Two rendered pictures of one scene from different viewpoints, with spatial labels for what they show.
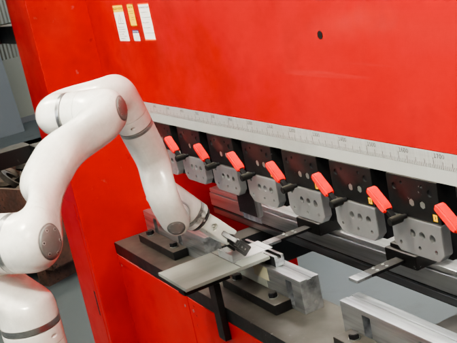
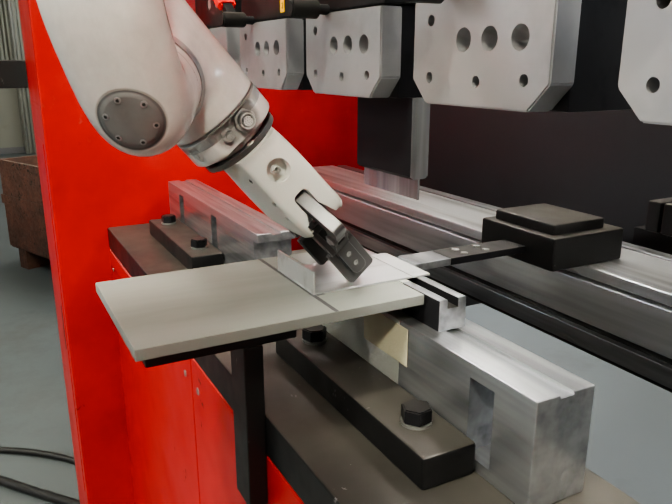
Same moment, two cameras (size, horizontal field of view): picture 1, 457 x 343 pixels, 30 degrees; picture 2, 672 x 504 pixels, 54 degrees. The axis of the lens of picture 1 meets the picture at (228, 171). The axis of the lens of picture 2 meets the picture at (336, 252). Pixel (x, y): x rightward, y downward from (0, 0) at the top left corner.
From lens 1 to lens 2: 1.75 m
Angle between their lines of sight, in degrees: 2
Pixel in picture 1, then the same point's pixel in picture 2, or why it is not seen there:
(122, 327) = (99, 375)
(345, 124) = not seen: outside the picture
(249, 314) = (333, 460)
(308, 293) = (552, 445)
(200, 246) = (246, 253)
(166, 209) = (95, 22)
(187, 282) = (154, 326)
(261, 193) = (464, 65)
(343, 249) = (600, 317)
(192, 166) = (257, 50)
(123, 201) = (137, 160)
